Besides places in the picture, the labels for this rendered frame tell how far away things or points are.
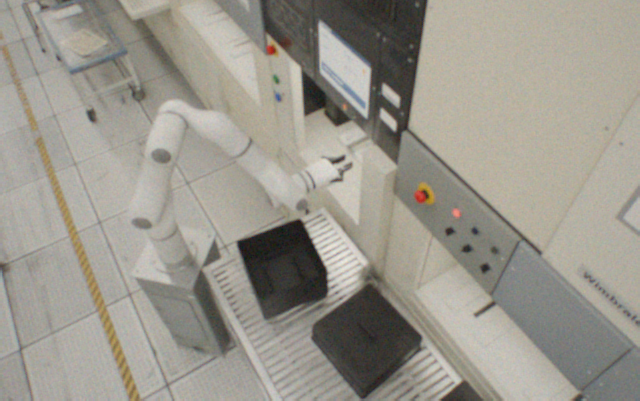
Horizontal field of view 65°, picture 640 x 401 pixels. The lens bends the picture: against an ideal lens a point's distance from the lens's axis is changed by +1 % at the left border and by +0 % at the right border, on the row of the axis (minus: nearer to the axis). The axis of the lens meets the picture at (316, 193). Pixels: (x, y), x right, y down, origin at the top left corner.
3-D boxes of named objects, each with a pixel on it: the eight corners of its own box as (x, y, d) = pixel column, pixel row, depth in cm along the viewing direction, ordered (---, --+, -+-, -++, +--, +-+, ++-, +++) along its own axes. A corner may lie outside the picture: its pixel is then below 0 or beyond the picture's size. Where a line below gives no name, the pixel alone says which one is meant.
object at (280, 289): (303, 240, 214) (300, 217, 201) (329, 294, 198) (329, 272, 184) (241, 264, 208) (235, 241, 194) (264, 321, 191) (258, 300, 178)
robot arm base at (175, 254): (143, 268, 208) (129, 244, 193) (162, 231, 219) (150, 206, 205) (186, 277, 205) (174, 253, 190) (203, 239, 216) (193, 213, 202)
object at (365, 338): (309, 337, 187) (308, 322, 177) (368, 292, 198) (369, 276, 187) (362, 401, 172) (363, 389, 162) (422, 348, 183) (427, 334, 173)
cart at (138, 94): (54, 61, 428) (27, 9, 390) (113, 40, 445) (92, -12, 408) (91, 125, 376) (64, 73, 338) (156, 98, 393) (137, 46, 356)
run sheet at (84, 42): (57, 43, 364) (56, 41, 363) (84, 27, 376) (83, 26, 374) (83, 58, 352) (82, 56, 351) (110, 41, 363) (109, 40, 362)
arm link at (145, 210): (165, 203, 193) (155, 238, 183) (133, 194, 189) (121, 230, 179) (194, 115, 157) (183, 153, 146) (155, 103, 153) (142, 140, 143)
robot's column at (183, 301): (175, 347, 265) (128, 275, 206) (195, 300, 282) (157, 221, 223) (224, 358, 260) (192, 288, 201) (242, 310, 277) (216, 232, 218)
